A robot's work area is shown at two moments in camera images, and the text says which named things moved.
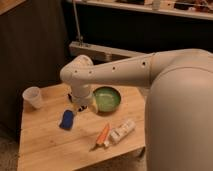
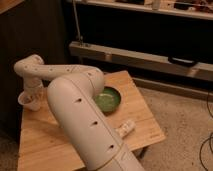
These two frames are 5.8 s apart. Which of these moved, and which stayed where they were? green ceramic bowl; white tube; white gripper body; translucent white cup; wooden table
Moved: translucent white cup; white gripper body
Stayed: green ceramic bowl; white tube; wooden table
